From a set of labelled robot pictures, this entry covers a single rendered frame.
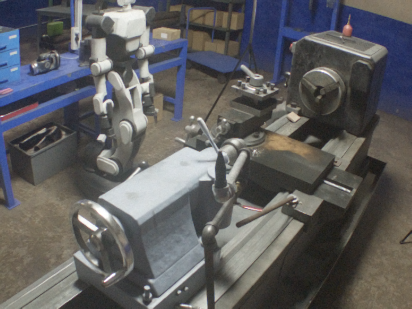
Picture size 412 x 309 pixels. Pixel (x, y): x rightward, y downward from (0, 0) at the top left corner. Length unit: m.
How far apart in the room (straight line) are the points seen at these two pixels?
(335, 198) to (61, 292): 1.12
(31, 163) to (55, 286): 2.00
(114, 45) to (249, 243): 1.51
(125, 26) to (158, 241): 1.61
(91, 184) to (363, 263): 1.97
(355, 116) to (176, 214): 1.53
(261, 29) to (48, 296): 5.50
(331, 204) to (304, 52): 1.06
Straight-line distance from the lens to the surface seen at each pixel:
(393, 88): 5.71
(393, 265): 2.90
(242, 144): 1.41
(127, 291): 1.10
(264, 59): 6.29
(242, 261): 1.36
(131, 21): 2.45
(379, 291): 2.66
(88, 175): 3.02
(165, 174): 1.13
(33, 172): 3.21
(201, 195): 1.16
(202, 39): 6.36
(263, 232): 1.49
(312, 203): 1.63
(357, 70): 2.27
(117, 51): 2.49
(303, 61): 2.43
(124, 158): 2.80
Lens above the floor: 1.76
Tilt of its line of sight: 29 degrees down
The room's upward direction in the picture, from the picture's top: 6 degrees clockwise
